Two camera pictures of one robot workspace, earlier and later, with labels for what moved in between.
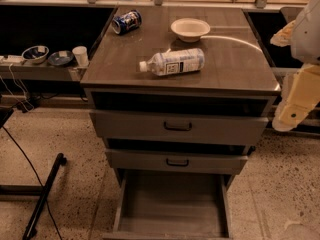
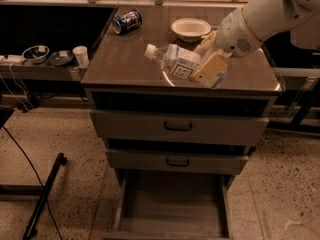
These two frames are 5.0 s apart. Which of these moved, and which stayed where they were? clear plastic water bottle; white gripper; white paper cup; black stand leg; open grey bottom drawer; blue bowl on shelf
Moved: white gripper; clear plastic water bottle
Stayed: white paper cup; black stand leg; open grey bottom drawer; blue bowl on shelf
